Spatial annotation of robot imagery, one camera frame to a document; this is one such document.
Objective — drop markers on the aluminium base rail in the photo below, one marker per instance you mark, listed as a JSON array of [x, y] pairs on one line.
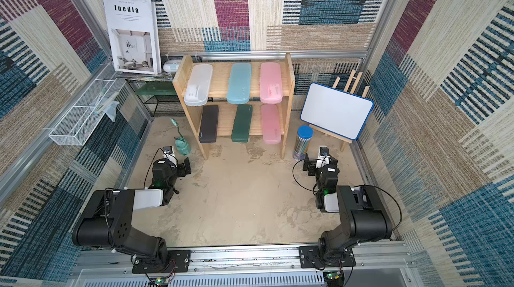
[[384, 263]]

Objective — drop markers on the whiteboard on wooden easel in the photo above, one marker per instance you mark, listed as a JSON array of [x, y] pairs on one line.
[[341, 114]]

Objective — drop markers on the white wire basket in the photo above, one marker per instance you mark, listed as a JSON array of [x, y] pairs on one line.
[[79, 122]]

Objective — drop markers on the pink pencil case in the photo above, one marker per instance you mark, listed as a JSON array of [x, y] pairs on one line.
[[270, 83], [270, 123]]

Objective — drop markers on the dark green pencil case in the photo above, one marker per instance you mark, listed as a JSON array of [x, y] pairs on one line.
[[242, 123]]

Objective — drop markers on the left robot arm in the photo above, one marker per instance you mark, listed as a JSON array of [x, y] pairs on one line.
[[106, 221]]

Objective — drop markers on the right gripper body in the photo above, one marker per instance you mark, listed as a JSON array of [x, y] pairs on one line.
[[308, 164]]

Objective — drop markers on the white translucent pencil case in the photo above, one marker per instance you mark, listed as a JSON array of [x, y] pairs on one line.
[[198, 86]]

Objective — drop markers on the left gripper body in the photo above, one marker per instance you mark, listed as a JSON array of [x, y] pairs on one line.
[[180, 171]]

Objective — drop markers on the black pencil case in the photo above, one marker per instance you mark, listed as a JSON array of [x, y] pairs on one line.
[[209, 124]]

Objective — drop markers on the Inedia magazine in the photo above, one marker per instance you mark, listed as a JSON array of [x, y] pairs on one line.
[[133, 35]]

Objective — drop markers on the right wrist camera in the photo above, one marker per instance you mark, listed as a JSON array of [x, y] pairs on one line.
[[323, 153]]

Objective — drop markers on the white round gadget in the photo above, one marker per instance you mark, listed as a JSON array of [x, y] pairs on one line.
[[171, 66]]

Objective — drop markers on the light blue pencil case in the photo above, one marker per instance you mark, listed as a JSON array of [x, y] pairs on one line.
[[239, 83]]

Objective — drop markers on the black wire side table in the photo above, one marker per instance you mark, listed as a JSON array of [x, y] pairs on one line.
[[158, 98]]

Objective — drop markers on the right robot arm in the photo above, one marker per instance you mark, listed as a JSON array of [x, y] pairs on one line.
[[362, 215]]

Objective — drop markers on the wooden two-tier shelf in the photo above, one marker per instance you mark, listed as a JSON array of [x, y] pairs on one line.
[[227, 111]]

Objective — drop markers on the blue lid pencil tube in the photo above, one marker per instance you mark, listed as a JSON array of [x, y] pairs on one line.
[[304, 136]]

